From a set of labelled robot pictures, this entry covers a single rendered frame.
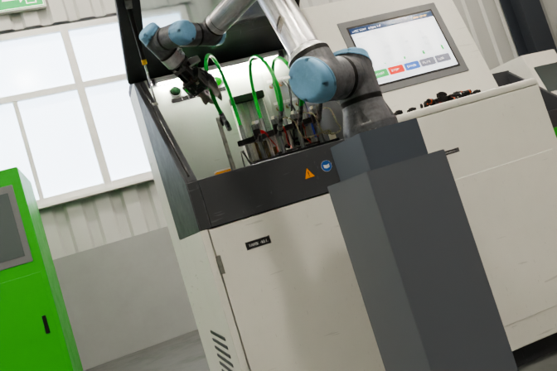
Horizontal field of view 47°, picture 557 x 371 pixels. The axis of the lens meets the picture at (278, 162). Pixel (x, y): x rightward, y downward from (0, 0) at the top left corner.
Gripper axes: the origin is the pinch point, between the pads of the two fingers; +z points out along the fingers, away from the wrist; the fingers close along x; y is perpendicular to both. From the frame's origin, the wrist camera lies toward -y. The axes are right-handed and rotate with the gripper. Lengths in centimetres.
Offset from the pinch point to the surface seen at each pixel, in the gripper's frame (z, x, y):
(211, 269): 22, -21, 53
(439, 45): 60, 71, -43
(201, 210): 9.8, -14.7, 39.9
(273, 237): 31, -2, 44
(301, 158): 24.8, 16.0, 23.4
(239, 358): 42, -27, 73
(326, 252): 47, 8, 45
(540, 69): 329, 130, -325
